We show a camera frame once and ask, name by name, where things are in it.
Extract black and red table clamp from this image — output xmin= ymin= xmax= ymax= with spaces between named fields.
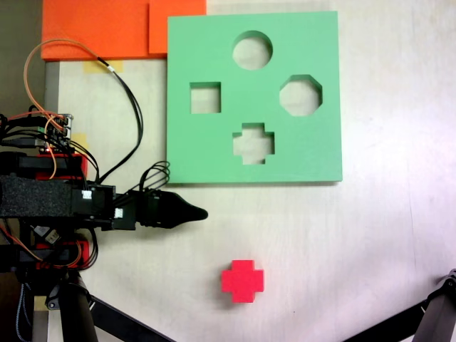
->
xmin=0 ymin=240 xmax=90 ymax=274
xmin=0 ymin=151 xmax=89 ymax=181

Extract green shape sorter board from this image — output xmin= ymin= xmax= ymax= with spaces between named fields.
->
xmin=165 ymin=10 xmax=344 ymax=187

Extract large flat orange foam sheet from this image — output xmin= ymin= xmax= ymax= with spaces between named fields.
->
xmin=41 ymin=0 xmax=168 ymax=61

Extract small yellow tape patch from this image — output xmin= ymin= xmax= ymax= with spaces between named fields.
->
xmin=72 ymin=132 xmax=89 ymax=152

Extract black usb plug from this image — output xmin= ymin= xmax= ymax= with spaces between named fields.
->
xmin=0 ymin=136 xmax=38 ymax=149

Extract black tripod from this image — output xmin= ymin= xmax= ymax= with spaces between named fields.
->
xmin=19 ymin=269 xmax=177 ymax=342

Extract thin orange wire pair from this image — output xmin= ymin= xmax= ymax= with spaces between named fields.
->
xmin=23 ymin=38 xmax=105 ymax=119

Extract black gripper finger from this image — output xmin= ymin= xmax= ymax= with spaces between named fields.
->
xmin=159 ymin=190 xmax=209 ymax=215
xmin=159 ymin=212 xmax=209 ymax=230

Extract black notched tripod stand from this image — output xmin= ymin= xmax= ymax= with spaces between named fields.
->
xmin=341 ymin=267 xmax=456 ymax=342

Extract small thick orange foam block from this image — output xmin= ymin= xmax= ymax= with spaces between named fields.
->
xmin=148 ymin=0 xmax=207 ymax=55

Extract wide yellow tape strip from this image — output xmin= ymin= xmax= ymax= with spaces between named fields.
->
xmin=83 ymin=60 xmax=124 ymax=74

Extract small circuit board with wires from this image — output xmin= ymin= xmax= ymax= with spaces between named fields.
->
xmin=34 ymin=112 xmax=76 ymax=155

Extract blue white braided cable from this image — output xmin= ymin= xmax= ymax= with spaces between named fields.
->
xmin=15 ymin=283 xmax=32 ymax=341

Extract black gripper wire loops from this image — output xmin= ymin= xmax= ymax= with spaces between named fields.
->
xmin=136 ymin=160 xmax=172 ymax=196

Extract black wire bundle white tag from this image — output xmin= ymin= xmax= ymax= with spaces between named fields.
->
xmin=95 ymin=56 xmax=145 ymax=183

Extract motor driver board with plug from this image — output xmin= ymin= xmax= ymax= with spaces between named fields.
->
xmin=32 ymin=223 xmax=61 ymax=246

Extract red cross columnar block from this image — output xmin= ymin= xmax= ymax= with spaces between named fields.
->
xmin=220 ymin=259 xmax=266 ymax=305

